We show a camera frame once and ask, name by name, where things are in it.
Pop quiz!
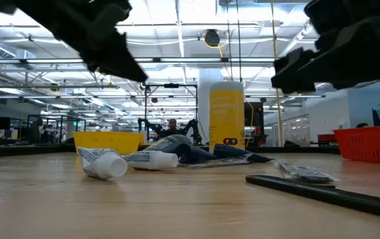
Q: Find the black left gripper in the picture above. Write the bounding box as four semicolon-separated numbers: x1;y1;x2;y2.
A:
0;0;148;83

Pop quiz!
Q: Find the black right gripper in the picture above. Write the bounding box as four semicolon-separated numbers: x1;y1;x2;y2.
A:
271;0;380;94

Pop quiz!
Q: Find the white-capped toothpaste tube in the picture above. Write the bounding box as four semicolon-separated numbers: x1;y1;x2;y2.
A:
76;146;129;181
122;150;179;171

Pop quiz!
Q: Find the plastic-wrapped black comb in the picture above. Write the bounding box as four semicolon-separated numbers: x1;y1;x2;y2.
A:
274;161;340;185

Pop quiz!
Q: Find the bare black comb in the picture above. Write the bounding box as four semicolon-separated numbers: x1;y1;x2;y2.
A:
245;174;380;222

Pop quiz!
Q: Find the black cabinet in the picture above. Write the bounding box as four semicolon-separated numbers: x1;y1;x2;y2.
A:
244;102;265;147

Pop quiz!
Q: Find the red background box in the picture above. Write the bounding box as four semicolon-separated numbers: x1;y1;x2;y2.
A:
318;133;337;143

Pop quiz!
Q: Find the yellow plastic basket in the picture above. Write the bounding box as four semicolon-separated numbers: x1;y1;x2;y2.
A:
72;131;145;155

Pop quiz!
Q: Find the yellow white disinfecting wipes canister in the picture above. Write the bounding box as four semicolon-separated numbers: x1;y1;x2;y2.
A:
209;81;246;155

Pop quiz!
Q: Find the person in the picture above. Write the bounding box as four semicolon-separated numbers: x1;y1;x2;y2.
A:
162;118;185;137
30;118;45;144

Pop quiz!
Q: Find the white building pillar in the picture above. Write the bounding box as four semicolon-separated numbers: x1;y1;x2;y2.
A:
197;68;224;143

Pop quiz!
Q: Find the red plastic basket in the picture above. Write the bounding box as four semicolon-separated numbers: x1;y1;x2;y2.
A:
332;124;380;166

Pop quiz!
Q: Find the background black station frame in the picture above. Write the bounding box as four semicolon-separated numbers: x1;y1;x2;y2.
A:
144;83;199;147

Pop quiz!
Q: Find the black ceiling cord reel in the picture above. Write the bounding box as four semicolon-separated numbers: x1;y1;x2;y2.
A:
204;29;221;48

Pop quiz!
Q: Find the black table edge frame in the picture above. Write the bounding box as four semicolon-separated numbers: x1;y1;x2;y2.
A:
0;144;341;159

